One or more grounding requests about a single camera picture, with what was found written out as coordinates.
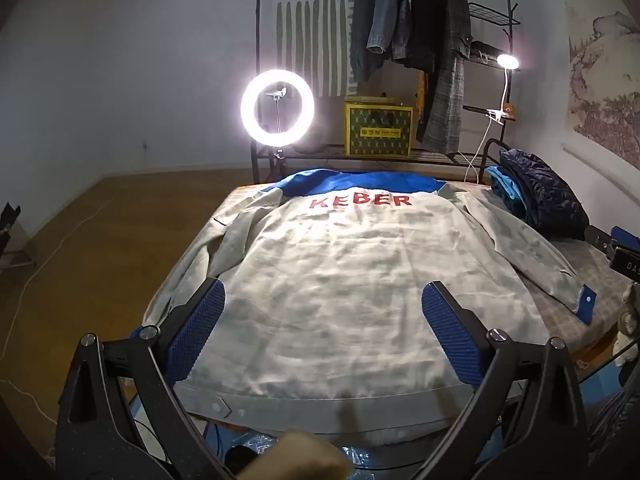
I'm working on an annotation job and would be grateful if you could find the white and blue jacket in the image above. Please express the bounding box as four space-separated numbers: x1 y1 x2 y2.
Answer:
142 167 598 436

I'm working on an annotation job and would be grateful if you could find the white lamp cable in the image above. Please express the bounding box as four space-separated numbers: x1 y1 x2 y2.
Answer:
464 122 496 182

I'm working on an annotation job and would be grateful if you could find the grey plaid hanging coat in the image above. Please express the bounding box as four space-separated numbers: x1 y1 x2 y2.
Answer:
416 0 473 153

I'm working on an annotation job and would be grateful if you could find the yellow patterned box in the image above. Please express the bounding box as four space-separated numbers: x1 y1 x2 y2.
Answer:
343 95 416 157

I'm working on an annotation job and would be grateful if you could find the navy down jacket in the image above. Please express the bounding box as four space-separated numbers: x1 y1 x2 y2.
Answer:
499 149 591 238

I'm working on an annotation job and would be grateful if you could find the black metal clothes rack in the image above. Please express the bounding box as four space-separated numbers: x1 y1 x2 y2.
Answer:
250 0 523 185

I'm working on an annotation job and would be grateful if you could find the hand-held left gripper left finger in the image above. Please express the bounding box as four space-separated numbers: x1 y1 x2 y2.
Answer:
56 278 236 480

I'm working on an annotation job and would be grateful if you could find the white floor cable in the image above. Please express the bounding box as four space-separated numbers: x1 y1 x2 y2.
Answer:
0 195 121 411

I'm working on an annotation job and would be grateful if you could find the striped wall hanging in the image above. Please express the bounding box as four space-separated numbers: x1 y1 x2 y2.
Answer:
270 0 361 98

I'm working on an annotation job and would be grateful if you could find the bed with plaid sheet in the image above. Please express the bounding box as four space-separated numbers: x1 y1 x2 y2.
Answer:
142 180 633 441

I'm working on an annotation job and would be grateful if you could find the landscape wall painting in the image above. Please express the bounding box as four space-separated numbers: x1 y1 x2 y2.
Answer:
562 0 640 171

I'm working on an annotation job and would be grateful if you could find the ring light stand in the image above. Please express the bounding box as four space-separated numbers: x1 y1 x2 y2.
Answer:
260 87 293 183

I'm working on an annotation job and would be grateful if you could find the black hanging coat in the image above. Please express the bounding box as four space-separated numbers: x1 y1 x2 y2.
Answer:
400 0 441 73

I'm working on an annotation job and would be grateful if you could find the hanging denim jacket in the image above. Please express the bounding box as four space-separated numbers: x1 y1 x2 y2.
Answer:
367 0 412 61

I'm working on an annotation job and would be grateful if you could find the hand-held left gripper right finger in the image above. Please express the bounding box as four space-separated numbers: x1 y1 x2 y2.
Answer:
421 281 591 480

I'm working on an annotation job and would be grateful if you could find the orange cloth strip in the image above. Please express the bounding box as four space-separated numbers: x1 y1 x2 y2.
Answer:
417 72 431 121

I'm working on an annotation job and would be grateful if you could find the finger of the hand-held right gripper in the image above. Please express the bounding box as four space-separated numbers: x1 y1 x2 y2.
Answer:
611 226 640 252
584 225 621 261

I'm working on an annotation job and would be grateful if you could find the black folding stand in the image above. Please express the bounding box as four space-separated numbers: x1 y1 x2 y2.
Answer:
0 202 38 273

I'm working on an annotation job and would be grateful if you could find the beige cloth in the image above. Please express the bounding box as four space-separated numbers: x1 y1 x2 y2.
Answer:
240 429 351 480

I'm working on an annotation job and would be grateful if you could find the white clip lamp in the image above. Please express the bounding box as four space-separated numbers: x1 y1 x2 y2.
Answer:
462 53 521 126

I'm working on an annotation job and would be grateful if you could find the beige rounded object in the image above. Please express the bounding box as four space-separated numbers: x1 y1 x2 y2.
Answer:
617 302 640 338

